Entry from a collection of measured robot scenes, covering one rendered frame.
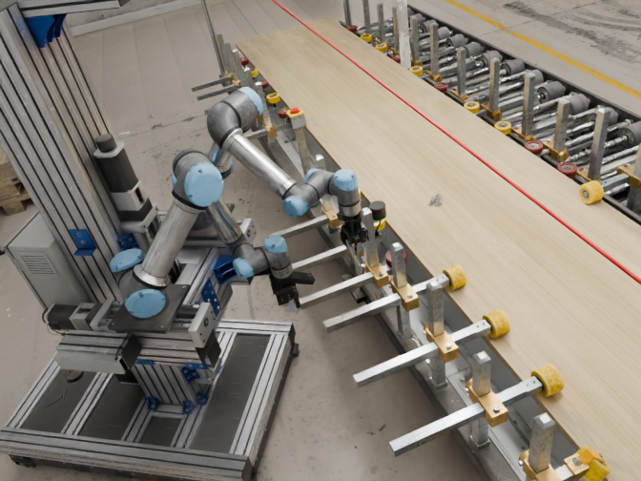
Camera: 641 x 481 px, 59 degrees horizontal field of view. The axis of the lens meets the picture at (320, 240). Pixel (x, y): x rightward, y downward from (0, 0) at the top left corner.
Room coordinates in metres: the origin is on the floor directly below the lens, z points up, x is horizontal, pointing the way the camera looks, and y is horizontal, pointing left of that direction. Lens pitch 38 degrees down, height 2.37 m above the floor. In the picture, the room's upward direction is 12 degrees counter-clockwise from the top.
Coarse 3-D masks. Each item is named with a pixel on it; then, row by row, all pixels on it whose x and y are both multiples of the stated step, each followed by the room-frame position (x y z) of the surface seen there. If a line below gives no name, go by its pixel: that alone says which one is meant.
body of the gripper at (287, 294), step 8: (272, 280) 1.53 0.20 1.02; (280, 280) 1.52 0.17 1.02; (288, 280) 1.53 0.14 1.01; (272, 288) 1.58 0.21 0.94; (280, 288) 1.53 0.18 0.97; (288, 288) 1.54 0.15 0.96; (296, 288) 1.54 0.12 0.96; (280, 296) 1.52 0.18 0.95; (288, 296) 1.53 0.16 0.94; (280, 304) 1.51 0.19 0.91
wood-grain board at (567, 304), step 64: (256, 64) 3.97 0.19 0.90; (320, 64) 3.72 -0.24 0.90; (384, 64) 3.50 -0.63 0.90; (320, 128) 2.83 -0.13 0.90; (384, 128) 2.68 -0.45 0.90; (448, 128) 2.54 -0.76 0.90; (384, 192) 2.10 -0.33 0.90; (448, 192) 2.00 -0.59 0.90; (512, 192) 1.91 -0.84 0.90; (576, 192) 1.82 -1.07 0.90; (448, 256) 1.60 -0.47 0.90; (512, 256) 1.53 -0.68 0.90; (576, 256) 1.46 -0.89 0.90; (640, 256) 1.40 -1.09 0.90; (512, 320) 1.23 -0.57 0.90; (576, 320) 1.18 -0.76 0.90; (640, 320) 1.13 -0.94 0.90; (576, 384) 0.95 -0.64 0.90; (640, 384) 0.91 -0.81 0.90; (576, 448) 0.77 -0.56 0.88; (640, 448) 0.73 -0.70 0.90
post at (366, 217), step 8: (368, 208) 1.69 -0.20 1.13; (368, 216) 1.66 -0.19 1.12; (368, 224) 1.66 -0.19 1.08; (368, 232) 1.66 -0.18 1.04; (368, 248) 1.66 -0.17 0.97; (376, 248) 1.67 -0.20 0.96; (368, 256) 1.66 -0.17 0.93; (376, 256) 1.67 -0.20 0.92; (368, 264) 1.68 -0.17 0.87; (376, 264) 1.67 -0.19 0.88
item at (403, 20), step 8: (400, 0) 3.42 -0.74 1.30; (400, 8) 3.42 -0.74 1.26; (400, 16) 3.42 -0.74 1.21; (400, 24) 3.43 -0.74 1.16; (400, 32) 3.43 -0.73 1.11; (408, 32) 3.43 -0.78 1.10; (400, 40) 3.44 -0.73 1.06; (408, 40) 3.42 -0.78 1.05; (400, 48) 3.45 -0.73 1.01; (408, 48) 3.42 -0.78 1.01; (408, 56) 3.42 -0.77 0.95; (408, 64) 3.42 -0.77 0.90
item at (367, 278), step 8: (368, 272) 1.65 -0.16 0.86; (352, 280) 1.62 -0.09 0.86; (360, 280) 1.61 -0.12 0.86; (368, 280) 1.62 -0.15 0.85; (328, 288) 1.60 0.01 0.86; (336, 288) 1.59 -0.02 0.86; (344, 288) 1.59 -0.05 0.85; (352, 288) 1.60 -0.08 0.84; (312, 296) 1.58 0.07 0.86; (320, 296) 1.57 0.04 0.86; (328, 296) 1.58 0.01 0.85; (336, 296) 1.58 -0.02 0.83; (304, 304) 1.55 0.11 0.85; (312, 304) 1.56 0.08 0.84
